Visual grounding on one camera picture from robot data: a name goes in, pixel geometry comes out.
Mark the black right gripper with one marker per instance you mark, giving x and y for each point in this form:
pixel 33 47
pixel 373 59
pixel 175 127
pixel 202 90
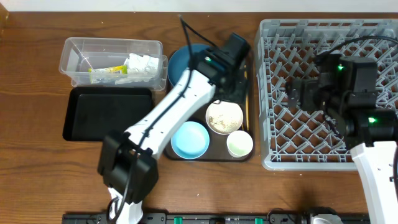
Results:
pixel 311 86

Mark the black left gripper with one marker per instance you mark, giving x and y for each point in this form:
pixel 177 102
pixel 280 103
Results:
pixel 236 88

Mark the beige bowl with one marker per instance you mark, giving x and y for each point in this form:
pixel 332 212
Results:
pixel 224 117

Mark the white green cup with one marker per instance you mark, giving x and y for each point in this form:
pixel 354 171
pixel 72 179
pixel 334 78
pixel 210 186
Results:
pixel 239 143

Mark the white paper napkin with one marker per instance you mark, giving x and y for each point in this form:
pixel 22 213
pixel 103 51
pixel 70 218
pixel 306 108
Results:
pixel 137 64

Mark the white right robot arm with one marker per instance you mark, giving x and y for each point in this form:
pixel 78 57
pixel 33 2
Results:
pixel 345 91

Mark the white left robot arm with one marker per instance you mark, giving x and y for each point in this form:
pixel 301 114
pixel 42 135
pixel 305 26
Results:
pixel 128 159

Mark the grey dishwasher rack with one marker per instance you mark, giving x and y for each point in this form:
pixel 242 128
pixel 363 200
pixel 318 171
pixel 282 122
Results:
pixel 292 139

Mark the wooden chopstick right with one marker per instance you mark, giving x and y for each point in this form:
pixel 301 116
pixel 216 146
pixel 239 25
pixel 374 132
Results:
pixel 246 97

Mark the dark blue plate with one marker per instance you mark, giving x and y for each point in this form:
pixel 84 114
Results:
pixel 177 64

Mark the brown serving tray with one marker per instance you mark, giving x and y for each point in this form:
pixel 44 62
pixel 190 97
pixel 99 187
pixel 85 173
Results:
pixel 217 150

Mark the light blue bowl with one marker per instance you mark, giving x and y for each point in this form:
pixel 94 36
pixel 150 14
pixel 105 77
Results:
pixel 191 140

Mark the yellow green wrapper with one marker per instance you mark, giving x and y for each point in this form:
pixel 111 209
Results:
pixel 107 75

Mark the black tray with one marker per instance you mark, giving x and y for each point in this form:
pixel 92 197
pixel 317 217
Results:
pixel 94 111

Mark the clear plastic bin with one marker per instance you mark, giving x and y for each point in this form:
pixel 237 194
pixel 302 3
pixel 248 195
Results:
pixel 81 53

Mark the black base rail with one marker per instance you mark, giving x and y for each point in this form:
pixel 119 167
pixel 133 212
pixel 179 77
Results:
pixel 275 216

